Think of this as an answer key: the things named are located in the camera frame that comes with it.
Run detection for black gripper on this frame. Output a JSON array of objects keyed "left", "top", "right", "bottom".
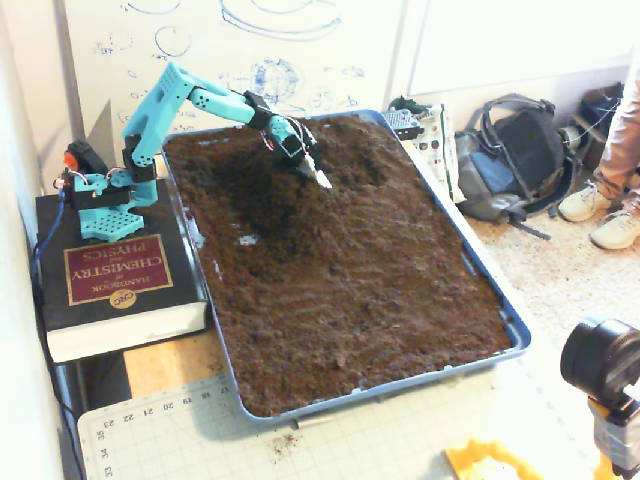
[{"left": 278, "top": 139, "right": 334, "bottom": 191}]

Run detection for brown soil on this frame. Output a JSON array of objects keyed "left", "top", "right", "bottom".
[{"left": 163, "top": 113, "right": 514, "bottom": 419}]

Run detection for black vented device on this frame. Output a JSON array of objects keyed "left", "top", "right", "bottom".
[{"left": 382, "top": 109, "right": 422, "bottom": 141}]

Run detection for whiteboard with blue drawings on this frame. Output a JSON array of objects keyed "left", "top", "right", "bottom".
[{"left": 53, "top": 0, "right": 409, "bottom": 149}]

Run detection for grey backpack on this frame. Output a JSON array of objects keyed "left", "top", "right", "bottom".
[{"left": 453, "top": 93, "right": 582, "bottom": 241}]

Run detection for black chemistry handbook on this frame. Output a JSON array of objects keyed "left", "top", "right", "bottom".
[{"left": 34, "top": 177, "right": 210, "bottom": 365}]

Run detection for white cylindrical object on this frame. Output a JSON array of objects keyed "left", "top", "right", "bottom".
[{"left": 557, "top": 124, "right": 584, "bottom": 151}]

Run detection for white shoe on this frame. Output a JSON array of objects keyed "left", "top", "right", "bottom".
[
  {"left": 588, "top": 208, "right": 640, "bottom": 252},
  {"left": 557, "top": 182, "right": 614, "bottom": 224}
]

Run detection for blue plastic tray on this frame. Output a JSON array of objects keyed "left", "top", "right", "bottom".
[{"left": 159, "top": 108, "right": 532, "bottom": 427}]

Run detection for cardboard box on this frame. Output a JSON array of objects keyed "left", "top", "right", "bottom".
[{"left": 569, "top": 82, "right": 626, "bottom": 174}]

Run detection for grey cutting mat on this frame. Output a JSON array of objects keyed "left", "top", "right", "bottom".
[{"left": 77, "top": 349, "right": 601, "bottom": 480}]

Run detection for person leg beige trousers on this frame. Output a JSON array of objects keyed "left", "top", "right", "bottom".
[{"left": 597, "top": 47, "right": 640, "bottom": 214}]

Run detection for yellow plastic part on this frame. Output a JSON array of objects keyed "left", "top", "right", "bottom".
[{"left": 444, "top": 437, "right": 545, "bottom": 480}]

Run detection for blue cable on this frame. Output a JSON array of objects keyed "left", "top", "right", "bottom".
[{"left": 29, "top": 194, "right": 69, "bottom": 306}]

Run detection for black camera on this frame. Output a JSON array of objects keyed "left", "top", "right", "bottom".
[{"left": 559, "top": 314, "right": 640, "bottom": 402}]

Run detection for black cable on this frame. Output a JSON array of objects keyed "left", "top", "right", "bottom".
[{"left": 30, "top": 279, "right": 87, "bottom": 480}]

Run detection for yellow camera stand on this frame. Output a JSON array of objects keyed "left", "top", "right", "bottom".
[{"left": 588, "top": 394, "right": 640, "bottom": 480}]

